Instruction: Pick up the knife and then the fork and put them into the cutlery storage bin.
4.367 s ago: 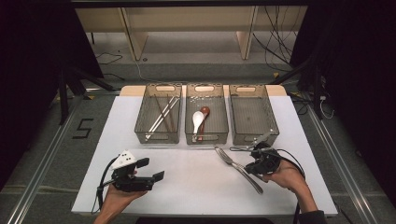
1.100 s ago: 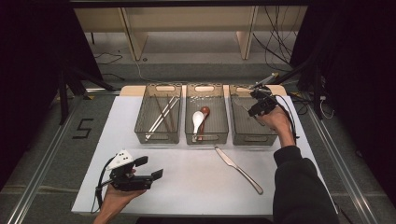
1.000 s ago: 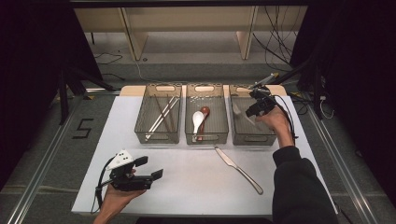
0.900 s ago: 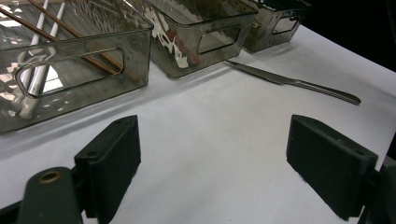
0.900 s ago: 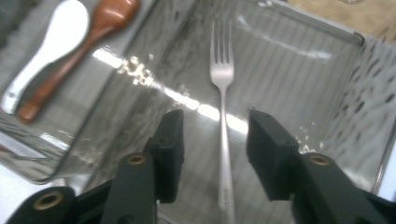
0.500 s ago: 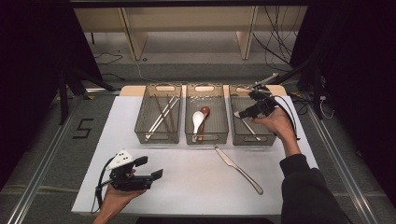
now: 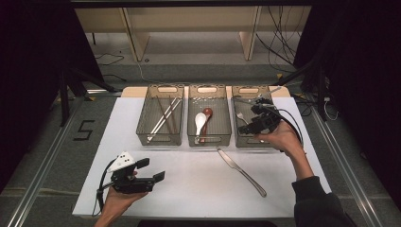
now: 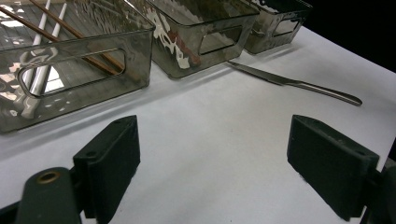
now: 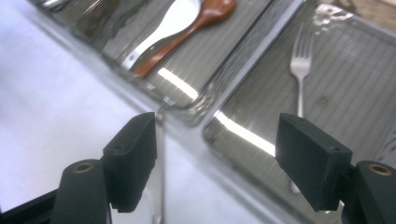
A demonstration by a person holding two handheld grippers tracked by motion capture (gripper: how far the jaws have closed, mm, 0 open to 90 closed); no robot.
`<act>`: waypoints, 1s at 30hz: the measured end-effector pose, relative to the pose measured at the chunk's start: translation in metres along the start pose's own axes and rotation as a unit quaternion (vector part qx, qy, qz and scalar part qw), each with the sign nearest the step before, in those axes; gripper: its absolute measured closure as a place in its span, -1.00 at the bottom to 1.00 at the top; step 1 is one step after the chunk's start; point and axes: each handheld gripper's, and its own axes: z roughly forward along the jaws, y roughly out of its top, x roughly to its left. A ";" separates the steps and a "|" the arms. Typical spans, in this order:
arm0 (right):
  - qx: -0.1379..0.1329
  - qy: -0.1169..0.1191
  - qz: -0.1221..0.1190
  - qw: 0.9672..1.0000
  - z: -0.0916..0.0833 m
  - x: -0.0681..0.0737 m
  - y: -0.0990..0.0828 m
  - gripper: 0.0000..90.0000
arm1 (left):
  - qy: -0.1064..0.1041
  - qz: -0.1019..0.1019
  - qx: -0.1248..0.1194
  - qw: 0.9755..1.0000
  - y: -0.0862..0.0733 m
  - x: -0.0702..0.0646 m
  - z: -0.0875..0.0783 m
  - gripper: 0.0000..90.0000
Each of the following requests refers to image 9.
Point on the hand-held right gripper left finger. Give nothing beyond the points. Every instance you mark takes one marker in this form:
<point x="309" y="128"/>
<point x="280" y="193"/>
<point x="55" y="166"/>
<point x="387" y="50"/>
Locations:
<point x="132" y="161"/>

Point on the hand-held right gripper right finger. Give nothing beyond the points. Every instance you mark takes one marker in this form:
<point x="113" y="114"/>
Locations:
<point x="314" y="165"/>

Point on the silver metal knife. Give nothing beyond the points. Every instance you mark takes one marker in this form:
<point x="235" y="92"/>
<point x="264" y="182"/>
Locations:
<point x="161" y="155"/>

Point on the silver metal fork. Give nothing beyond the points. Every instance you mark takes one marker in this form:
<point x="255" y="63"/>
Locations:
<point x="300" y="62"/>

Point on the white ceramic spoon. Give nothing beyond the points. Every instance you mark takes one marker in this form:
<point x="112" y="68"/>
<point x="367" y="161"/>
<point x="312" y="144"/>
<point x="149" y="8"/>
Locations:
<point x="174" y="25"/>

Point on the brown wooden spoon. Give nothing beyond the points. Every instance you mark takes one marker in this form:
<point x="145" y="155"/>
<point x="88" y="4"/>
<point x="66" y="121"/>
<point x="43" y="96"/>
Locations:
<point x="211" y="12"/>

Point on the white table sheet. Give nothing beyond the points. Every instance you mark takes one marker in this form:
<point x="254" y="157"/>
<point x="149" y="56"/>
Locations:
<point x="46" y="109"/>

